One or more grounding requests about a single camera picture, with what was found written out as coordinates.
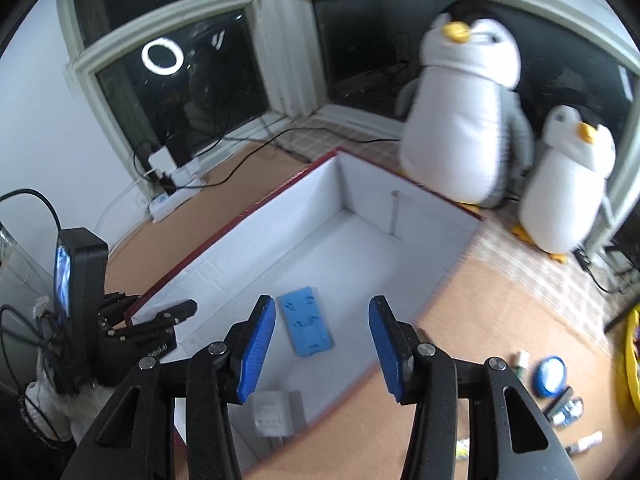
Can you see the small plush penguin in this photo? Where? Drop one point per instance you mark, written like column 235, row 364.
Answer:
column 566, row 189

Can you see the gloved left hand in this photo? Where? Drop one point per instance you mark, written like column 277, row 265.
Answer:
column 62, row 418

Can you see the green white tube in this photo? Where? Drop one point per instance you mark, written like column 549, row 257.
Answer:
column 520, row 363

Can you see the large plush penguin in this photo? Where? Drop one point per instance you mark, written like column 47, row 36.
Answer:
column 466, row 137

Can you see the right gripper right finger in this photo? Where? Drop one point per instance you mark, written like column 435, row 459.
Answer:
column 509, row 436

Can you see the black plug on strip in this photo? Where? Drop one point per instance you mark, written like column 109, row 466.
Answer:
column 167, row 184

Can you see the pink white bottle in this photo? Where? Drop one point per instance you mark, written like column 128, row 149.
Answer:
column 584, row 444

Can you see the blue round tin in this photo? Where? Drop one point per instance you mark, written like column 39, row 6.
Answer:
column 550, row 377

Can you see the white usb wall charger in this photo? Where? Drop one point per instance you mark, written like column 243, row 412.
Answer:
column 278, row 417

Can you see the white power strip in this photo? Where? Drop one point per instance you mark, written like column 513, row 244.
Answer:
column 165, row 204

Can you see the black extension bar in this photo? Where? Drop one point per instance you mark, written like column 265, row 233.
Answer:
column 582, row 259

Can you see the patterned white lip balm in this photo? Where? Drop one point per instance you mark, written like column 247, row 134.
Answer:
column 463, row 450

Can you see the blue phone stand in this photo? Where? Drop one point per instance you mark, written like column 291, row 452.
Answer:
column 304, row 321

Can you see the black small tube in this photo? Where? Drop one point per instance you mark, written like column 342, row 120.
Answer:
column 558, row 403

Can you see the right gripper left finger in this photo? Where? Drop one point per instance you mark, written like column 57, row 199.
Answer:
column 133, row 435

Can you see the red box white interior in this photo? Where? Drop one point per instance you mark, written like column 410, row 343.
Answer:
column 348, row 230

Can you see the white charger on strip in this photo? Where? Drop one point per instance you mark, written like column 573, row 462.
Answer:
column 162, row 162

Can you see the yellow fruit bowl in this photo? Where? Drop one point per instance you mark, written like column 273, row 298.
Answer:
column 627, row 382

